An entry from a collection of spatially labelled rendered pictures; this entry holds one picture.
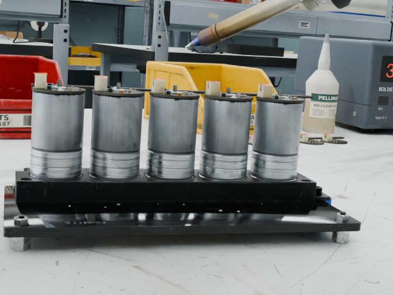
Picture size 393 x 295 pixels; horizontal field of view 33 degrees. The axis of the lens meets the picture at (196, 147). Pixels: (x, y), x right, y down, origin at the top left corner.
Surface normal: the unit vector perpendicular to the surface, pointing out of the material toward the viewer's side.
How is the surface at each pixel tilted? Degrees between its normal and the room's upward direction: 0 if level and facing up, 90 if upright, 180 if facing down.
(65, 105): 90
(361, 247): 0
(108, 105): 90
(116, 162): 90
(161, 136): 90
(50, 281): 0
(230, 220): 0
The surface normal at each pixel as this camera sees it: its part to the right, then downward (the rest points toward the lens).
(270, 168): -0.29, 0.15
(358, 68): -0.93, 0.00
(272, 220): 0.07, -0.98
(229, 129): 0.05, 0.18
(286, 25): 0.50, 0.18
